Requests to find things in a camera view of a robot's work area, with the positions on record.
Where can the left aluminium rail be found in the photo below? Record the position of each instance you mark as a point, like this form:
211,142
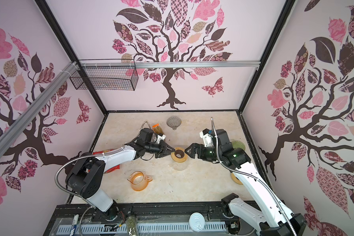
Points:
15,130

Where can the white marker pen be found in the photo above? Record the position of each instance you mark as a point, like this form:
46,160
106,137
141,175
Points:
74,225

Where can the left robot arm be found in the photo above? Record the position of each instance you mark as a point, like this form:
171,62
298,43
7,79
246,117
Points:
103,203

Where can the green glass dripper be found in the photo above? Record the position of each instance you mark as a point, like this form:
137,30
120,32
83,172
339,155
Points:
238,144

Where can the aluminium rail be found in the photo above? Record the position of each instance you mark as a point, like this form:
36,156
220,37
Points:
147,65
15,130

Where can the orange glass pitcher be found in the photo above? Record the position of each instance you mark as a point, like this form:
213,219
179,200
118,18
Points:
139,181

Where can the back aluminium rail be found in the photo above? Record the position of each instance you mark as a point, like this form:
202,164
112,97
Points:
147,65

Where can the black wire basket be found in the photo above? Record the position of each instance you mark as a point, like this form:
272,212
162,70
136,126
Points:
106,74

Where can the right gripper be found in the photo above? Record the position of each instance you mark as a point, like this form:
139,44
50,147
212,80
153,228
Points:
194,146

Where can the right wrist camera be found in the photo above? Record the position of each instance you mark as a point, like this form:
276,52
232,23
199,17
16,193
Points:
206,136

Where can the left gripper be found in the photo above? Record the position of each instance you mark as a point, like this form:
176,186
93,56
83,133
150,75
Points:
163,149

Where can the red snack packet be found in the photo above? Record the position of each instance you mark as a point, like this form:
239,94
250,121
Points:
112,168

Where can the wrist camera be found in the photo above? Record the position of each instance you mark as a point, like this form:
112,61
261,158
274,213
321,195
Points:
206,136
158,138

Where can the white cable duct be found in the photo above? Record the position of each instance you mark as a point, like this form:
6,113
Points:
142,228

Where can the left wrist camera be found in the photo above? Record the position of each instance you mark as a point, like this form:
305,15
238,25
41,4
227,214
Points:
158,138

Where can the clear glass carafe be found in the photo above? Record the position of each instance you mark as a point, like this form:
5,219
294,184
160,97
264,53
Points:
179,166

